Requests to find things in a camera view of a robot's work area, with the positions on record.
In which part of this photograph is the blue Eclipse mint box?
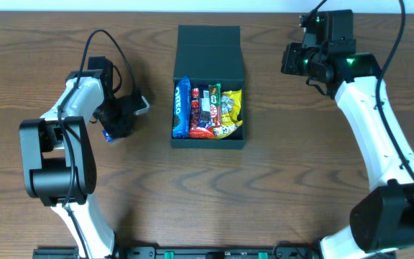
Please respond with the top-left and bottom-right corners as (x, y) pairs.
(102, 129), (116, 143)

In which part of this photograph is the blue Oreo cookie pack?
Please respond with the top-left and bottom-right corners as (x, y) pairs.
(172, 76), (191, 138)

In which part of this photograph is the yellow snack bag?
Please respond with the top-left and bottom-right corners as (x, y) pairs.
(213, 90), (243, 139)

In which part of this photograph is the red snack bag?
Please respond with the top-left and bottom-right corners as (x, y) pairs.
(188, 88), (214, 139)

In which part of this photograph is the red KitKat bar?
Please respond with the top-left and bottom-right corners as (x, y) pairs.
(208, 83), (221, 127)

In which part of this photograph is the dark purple chocolate bar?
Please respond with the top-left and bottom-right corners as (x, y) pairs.
(198, 85), (212, 128)

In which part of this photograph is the black box with lid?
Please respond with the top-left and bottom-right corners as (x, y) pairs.
(170, 25), (246, 150)

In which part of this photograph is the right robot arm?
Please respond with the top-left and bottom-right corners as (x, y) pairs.
(281, 9), (414, 258)

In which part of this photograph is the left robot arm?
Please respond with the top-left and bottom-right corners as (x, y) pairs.
(19, 56), (150, 258)

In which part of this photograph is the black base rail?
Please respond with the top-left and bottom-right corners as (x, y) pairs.
(32, 245), (323, 259)

